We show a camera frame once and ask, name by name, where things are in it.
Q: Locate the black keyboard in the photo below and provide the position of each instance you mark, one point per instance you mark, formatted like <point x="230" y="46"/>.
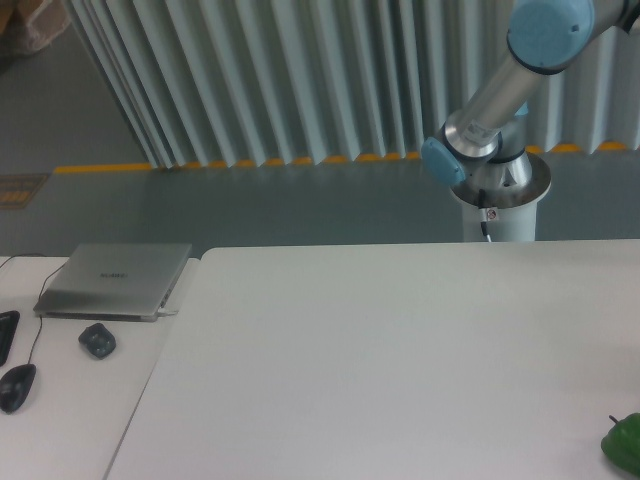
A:
<point x="8" y="326"/>

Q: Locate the black earbuds case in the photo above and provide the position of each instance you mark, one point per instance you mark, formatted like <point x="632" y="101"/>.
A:
<point x="98" y="341"/>

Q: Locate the white folding partition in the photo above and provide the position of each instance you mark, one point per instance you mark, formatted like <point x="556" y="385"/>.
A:
<point x="235" y="82"/>

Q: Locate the black computer mouse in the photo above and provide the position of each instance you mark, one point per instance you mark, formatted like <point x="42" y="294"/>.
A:
<point x="16" y="385"/>

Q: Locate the silver closed laptop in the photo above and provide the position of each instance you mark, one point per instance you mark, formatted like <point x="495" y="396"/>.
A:
<point x="114" y="281"/>

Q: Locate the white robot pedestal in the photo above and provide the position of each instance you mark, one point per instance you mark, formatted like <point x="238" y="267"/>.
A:
<point x="517" y="224"/>

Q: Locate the green bell pepper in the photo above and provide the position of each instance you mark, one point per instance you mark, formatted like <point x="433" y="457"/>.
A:
<point x="621" y="444"/>

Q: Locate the cardboard boxes in plastic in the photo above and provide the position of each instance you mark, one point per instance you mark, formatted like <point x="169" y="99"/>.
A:
<point x="27" y="27"/>

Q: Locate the white usb plug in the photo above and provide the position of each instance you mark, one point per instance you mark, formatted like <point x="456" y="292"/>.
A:
<point x="167" y="313"/>

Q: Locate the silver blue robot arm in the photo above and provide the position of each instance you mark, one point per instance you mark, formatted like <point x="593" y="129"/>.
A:
<point x="479" y="151"/>

